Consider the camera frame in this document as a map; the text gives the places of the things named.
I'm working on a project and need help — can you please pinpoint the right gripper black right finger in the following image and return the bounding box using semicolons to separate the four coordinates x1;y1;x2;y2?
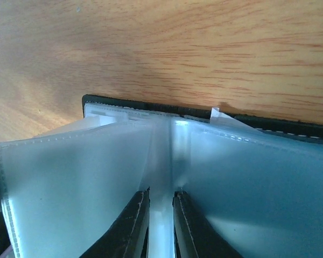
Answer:
172;191;242;257

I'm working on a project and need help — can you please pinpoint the black leather card holder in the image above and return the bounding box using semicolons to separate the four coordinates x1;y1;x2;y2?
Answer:
0;95;323;257

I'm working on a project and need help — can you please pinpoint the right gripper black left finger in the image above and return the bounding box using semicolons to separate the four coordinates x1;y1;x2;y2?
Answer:
81;189;150;258

